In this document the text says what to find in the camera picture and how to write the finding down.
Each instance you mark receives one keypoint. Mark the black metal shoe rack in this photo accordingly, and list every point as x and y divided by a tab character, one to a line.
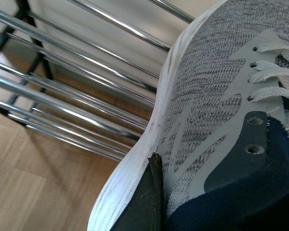
86	71

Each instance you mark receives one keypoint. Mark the grey sneaker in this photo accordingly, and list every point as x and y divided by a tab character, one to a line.
220	125

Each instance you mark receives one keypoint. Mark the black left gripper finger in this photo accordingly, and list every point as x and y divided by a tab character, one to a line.
144	211

